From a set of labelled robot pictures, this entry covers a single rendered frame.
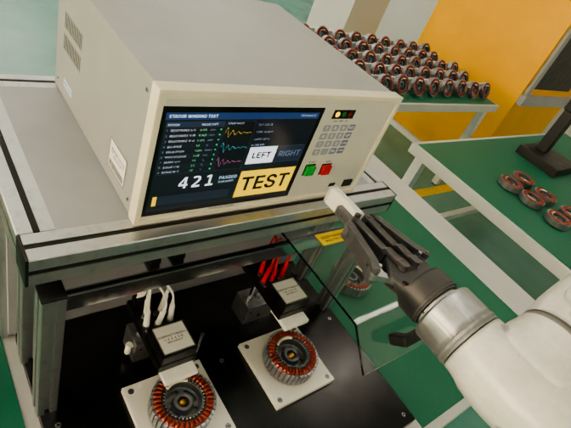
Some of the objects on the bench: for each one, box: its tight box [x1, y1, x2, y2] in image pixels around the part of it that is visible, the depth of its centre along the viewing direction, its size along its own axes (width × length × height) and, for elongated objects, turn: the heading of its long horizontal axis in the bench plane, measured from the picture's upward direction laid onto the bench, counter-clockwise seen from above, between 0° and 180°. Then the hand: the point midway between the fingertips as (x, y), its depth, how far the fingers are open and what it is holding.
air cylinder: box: [123, 323, 150, 363], centre depth 86 cm, size 5×8×6 cm
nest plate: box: [238, 327, 334, 411], centre depth 95 cm, size 15×15×1 cm
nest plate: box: [121, 359, 236, 428], centre depth 80 cm, size 15×15×1 cm
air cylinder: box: [231, 288, 271, 324], centre depth 101 cm, size 5×8×6 cm
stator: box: [263, 329, 319, 386], centre depth 93 cm, size 11×11×4 cm
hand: (342, 206), depth 71 cm, fingers closed
